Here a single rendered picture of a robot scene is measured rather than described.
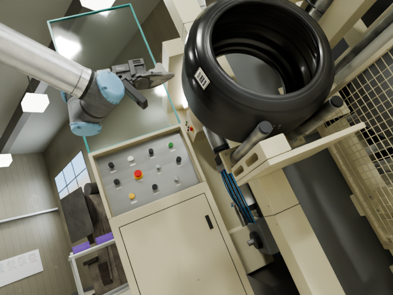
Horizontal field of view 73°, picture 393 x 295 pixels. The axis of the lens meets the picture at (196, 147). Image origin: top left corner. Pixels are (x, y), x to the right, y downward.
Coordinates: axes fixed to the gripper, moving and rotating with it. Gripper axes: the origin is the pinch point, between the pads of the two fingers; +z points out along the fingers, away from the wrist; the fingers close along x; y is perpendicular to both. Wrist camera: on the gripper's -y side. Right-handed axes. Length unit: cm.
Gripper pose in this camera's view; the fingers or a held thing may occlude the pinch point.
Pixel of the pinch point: (171, 76)
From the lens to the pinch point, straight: 99.3
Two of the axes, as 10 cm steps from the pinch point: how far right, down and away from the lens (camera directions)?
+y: -2.7, -9.3, 2.7
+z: 9.6, -2.2, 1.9
